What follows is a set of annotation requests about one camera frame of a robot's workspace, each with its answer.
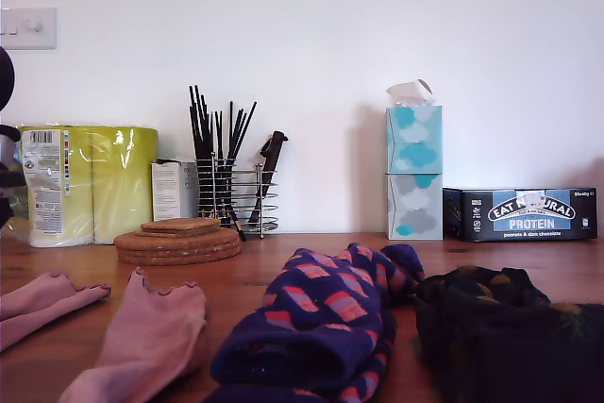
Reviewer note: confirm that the purple sock with pink squares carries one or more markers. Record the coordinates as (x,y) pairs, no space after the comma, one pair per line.
(368,379)
(321,290)

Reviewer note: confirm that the navy sock with brown dots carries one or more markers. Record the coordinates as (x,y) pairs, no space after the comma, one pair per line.
(472,280)
(495,356)

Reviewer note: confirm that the plain pink ribbed sock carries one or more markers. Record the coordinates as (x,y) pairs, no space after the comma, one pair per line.
(151,327)
(47,299)

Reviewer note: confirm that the thin black stick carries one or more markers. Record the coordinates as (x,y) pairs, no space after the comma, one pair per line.
(199,124)
(194,124)
(206,134)
(221,139)
(245,129)
(231,134)

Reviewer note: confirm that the black tipped wooden brush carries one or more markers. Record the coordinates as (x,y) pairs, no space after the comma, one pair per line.
(239,230)

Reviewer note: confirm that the round cork trivet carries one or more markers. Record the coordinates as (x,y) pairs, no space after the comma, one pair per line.
(226,249)
(189,259)
(127,239)

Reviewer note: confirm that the grey cloud tissue box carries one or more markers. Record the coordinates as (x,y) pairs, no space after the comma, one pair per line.
(415,209)

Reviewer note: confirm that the blue cloud tissue box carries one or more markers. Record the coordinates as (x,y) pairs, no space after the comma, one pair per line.
(415,139)

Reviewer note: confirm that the square cork coaster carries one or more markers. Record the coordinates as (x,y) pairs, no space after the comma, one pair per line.
(156,230)
(189,223)

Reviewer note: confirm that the white tissue sheet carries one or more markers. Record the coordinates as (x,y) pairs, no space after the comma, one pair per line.
(406,91)

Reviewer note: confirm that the small white carton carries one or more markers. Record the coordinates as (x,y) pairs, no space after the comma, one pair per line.
(165,190)

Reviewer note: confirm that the yellow paper towel pack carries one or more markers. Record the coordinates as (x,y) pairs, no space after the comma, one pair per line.
(118,176)

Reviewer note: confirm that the black protein bar box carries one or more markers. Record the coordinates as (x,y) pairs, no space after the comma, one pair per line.
(519,223)

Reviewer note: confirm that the white wall switch plate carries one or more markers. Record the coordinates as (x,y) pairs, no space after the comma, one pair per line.
(28,30)

